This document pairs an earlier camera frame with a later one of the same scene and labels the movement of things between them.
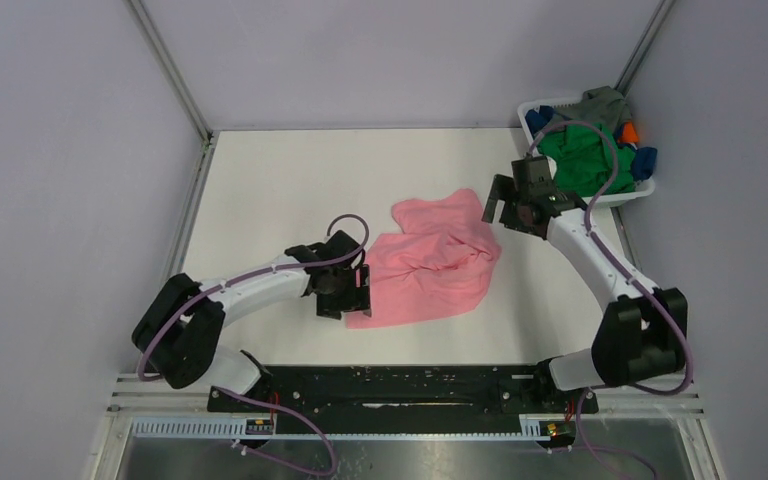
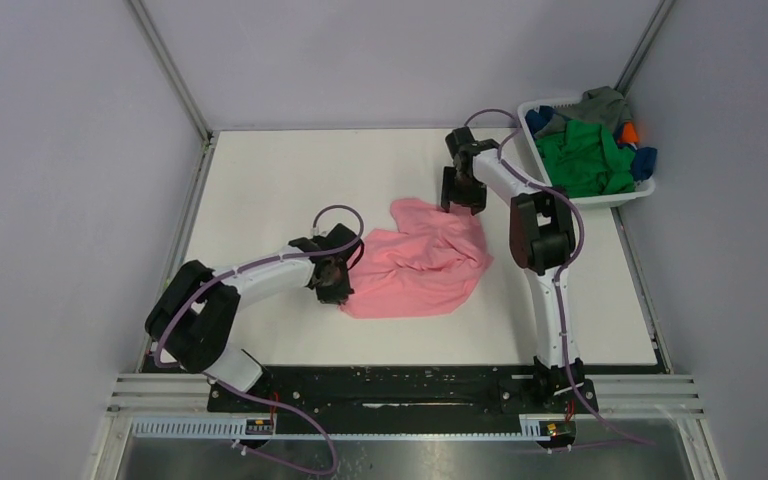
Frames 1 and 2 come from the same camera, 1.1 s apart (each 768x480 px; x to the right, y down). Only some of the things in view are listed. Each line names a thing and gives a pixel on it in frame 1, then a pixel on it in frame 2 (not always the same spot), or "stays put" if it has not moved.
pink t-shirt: x=437 y=265 stays put
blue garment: x=645 y=163 stays put
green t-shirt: x=585 y=161 stays put
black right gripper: x=502 y=186 to x=449 y=194
